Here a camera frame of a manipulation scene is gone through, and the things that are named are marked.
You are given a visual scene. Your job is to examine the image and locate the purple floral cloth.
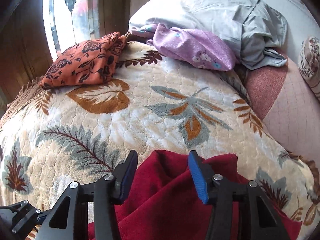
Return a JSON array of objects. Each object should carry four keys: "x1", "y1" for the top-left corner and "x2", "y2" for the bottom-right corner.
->
[{"x1": 152, "y1": 23, "x2": 238, "y2": 72}]

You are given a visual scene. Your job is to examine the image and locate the leaf-print plush blanket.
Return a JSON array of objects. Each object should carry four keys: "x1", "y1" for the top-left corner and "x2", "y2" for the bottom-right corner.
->
[{"x1": 0, "y1": 41, "x2": 320, "y2": 240}]

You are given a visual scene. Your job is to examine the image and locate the window with frosted pane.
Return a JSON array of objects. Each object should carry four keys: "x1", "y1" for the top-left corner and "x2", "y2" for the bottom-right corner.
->
[{"x1": 41, "y1": 0, "x2": 100, "y2": 62}]

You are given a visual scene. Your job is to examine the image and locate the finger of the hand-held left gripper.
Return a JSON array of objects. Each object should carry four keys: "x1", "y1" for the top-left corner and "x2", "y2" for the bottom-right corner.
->
[{"x1": 0, "y1": 200, "x2": 50, "y2": 240}]

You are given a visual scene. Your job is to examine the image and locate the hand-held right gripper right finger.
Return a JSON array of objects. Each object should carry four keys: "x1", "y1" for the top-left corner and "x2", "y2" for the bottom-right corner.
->
[{"x1": 188, "y1": 150, "x2": 292, "y2": 240}]

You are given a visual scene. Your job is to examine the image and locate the pink quilted mattress cover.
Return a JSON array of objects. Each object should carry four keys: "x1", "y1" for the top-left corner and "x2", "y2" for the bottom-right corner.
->
[{"x1": 244, "y1": 47, "x2": 320, "y2": 160}]

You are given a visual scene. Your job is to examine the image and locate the orange floral cushion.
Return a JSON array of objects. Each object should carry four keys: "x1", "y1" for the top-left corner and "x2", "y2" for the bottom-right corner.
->
[{"x1": 40, "y1": 32, "x2": 127, "y2": 89}]

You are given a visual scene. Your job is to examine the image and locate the wooden headboard panel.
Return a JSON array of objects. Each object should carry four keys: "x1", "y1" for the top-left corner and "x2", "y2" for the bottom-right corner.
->
[{"x1": 0, "y1": 5, "x2": 54, "y2": 100}]

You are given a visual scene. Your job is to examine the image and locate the grey pillow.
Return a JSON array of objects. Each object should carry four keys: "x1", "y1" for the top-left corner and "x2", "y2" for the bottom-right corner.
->
[{"x1": 128, "y1": 0, "x2": 288, "y2": 70}]

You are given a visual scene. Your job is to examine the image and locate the striped floral rolled quilt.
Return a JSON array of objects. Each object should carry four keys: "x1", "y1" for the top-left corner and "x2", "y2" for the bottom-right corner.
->
[{"x1": 299, "y1": 37, "x2": 320, "y2": 95}]

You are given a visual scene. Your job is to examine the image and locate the dark red garment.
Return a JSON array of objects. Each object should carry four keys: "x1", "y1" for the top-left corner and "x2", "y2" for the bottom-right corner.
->
[{"x1": 87, "y1": 150, "x2": 303, "y2": 240}]

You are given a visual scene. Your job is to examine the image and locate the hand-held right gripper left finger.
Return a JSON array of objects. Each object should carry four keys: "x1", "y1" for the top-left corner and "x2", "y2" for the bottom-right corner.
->
[{"x1": 37, "y1": 150, "x2": 138, "y2": 240}]

